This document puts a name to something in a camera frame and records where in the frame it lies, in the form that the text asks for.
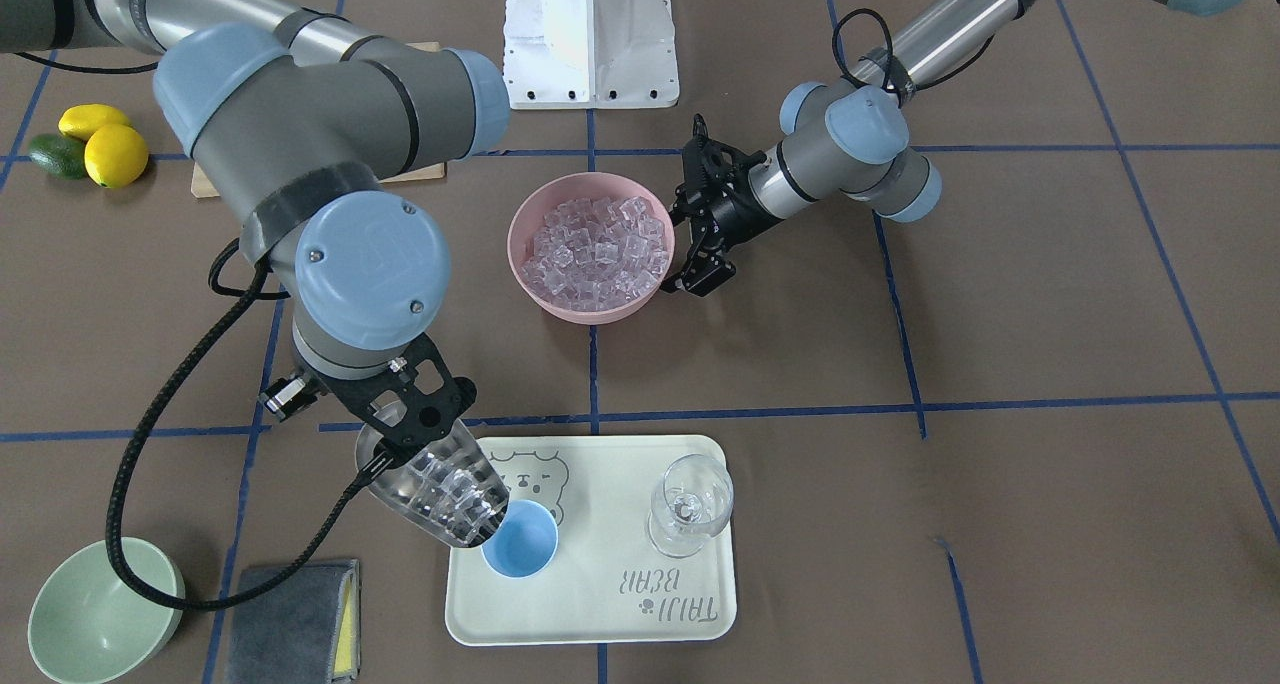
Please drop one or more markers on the green lime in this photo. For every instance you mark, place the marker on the green lime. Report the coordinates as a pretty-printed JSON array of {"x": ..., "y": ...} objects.
[{"x": 58, "y": 155}]

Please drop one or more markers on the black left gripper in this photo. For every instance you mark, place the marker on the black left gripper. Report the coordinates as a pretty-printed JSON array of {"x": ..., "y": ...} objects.
[{"x": 740, "y": 214}]

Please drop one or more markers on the yellow lemon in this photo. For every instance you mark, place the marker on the yellow lemon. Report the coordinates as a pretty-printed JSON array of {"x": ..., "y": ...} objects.
[
  {"x": 116, "y": 156},
  {"x": 80, "y": 122}
]

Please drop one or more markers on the light blue cup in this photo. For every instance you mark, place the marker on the light blue cup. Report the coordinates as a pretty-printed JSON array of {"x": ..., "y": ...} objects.
[{"x": 525, "y": 542}]

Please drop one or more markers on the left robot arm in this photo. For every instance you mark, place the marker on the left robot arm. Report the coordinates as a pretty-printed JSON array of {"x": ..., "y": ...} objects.
[{"x": 847, "y": 137}]

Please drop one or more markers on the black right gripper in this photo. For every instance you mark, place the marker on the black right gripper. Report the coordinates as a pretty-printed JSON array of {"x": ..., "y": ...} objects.
[{"x": 284, "y": 400}]

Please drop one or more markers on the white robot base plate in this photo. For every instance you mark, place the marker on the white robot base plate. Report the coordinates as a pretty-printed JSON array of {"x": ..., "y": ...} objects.
[{"x": 590, "y": 54}]

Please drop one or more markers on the metal ice scoop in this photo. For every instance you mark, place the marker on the metal ice scoop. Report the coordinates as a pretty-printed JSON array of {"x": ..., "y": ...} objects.
[{"x": 449, "y": 489}]

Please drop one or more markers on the grey folded cloth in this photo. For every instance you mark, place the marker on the grey folded cloth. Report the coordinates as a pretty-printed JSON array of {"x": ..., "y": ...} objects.
[{"x": 306, "y": 630}]

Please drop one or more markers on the clear wine glass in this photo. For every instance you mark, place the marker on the clear wine glass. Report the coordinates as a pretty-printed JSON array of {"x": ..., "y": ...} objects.
[{"x": 691, "y": 504}]

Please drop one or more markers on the pink bowl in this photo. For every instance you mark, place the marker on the pink bowl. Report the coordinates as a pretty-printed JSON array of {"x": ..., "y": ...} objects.
[{"x": 582, "y": 185}]

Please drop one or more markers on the wooden cutting board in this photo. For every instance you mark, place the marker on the wooden cutting board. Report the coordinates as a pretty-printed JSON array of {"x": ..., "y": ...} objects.
[{"x": 202, "y": 186}]

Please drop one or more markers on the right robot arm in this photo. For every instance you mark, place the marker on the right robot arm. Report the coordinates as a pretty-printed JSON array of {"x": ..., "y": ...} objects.
[{"x": 297, "y": 116}]

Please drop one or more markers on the green bowl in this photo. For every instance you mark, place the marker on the green bowl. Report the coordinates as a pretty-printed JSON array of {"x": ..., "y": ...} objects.
[{"x": 87, "y": 626}]

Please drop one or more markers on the cream bear tray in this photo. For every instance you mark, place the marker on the cream bear tray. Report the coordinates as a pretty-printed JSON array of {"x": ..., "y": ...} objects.
[{"x": 606, "y": 583}]

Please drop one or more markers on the clear ice cubes pile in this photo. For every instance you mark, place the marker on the clear ice cubes pile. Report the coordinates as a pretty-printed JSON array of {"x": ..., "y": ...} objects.
[{"x": 596, "y": 254}]

